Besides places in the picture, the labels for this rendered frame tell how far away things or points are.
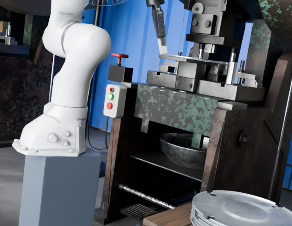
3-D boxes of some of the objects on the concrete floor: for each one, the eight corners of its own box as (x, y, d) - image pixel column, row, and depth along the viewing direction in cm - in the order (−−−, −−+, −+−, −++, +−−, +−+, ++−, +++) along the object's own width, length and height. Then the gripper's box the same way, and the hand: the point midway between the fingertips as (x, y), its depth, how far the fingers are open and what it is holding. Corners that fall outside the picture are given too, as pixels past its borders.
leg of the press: (104, 226, 174) (131, 21, 161) (86, 216, 181) (111, 19, 168) (204, 188, 248) (229, 45, 234) (189, 182, 254) (212, 43, 241)
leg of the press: (209, 280, 143) (255, 31, 130) (183, 267, 150) (223, 28, 136) (288, 218, 216) (322, 55, 203) (268, 211, 223) (300, 52, 209)
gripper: (142, -2, 164) (152, 55, 169) (148, -5, 152) (158, 56, 156) (160, -4, 165) (169, 52, 170) (166, -8, 153) (176, 52, 157)
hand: (162, 45), depth 163 cm, fingers closed
